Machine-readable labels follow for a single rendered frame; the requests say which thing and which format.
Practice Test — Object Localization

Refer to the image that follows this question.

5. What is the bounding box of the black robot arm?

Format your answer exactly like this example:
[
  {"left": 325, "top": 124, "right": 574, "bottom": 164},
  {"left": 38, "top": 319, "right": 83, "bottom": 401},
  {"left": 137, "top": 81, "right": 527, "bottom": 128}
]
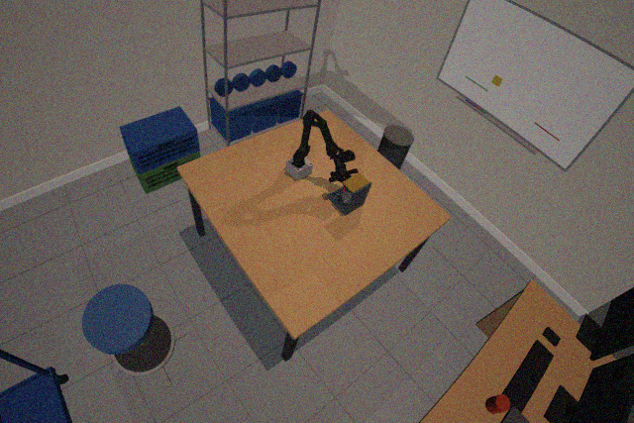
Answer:
[{"left": 292, "top": 110, "right": 356, "bottom": 168}]

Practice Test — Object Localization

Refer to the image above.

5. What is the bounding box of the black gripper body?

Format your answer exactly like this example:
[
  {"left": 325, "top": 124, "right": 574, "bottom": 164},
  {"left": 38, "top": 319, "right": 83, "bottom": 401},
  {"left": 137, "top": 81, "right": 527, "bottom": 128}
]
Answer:
[{"left": 329, "top": 163, "right": 359, "bottom": 182}]

